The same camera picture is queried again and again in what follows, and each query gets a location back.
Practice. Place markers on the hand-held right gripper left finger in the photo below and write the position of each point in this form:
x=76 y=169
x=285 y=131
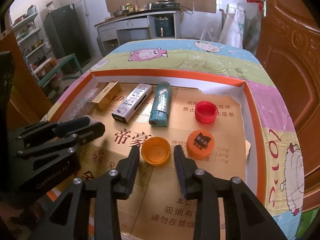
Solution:
x=132 y=166

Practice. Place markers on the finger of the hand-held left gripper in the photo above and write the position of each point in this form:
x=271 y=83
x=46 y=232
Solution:
x=70 y=125
x=87 y=132

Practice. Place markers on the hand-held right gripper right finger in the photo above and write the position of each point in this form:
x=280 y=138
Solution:
x=180 y=166

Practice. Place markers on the plain orange bottle cap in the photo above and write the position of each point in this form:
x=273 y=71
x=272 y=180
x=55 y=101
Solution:
x=156 y=152

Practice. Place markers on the shallow orange-rimmed cardboard box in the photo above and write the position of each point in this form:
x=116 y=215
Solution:
x=160 y=187

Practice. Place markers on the orange cap with black label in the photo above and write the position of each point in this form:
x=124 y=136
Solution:
x=200 y=143

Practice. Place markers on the small gold box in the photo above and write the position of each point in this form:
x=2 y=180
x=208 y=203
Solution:
x=107 y=96

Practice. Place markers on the silver cartoon-print lighter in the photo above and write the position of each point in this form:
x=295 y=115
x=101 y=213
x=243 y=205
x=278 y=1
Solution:
x=132 y=103

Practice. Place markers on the red bottle cap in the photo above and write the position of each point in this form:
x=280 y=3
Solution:
x=205 y=112

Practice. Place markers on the teal patterned lighter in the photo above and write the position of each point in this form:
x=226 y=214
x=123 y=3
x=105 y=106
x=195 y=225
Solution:
x=160 y=105

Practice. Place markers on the clear plastic wrapper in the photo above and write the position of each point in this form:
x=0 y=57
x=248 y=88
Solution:
x=83 y=103

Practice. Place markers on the green low table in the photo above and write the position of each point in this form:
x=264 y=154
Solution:
x=67 y=62

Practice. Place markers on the dark refrigerator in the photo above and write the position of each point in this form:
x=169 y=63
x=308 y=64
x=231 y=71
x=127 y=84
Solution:
x=66 y=37

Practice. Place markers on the white storage shelf rack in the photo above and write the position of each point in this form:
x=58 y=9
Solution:
x=30 y=37

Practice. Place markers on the white kitchen cabinet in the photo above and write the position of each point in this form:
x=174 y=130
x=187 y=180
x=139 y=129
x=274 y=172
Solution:
x=135 y=23

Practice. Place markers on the metal basin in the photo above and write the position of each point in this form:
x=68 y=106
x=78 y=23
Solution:
x=120 y=13

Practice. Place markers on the green air fryer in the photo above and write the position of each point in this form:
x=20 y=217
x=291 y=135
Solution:
x=164 y=27

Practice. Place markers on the white plastic bag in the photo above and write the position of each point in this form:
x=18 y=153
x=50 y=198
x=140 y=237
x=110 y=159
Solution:
x=208 y=35

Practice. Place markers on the sauce bottle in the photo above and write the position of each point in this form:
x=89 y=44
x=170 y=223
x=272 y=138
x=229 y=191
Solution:
x=136 y=6

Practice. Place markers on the metal kettle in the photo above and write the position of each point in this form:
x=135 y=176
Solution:
x=148 y=6

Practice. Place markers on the white woven sack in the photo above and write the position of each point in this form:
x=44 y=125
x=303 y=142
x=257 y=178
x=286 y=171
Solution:
x=232 y=27

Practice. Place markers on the black gas stove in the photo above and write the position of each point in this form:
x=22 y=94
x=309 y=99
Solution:
x=166 y=5

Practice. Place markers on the brown wooden door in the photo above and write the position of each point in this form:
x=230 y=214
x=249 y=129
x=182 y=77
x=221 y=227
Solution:
x=287 y=42

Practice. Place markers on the red paper strip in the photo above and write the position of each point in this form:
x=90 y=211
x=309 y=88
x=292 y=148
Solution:
x=253 y=0

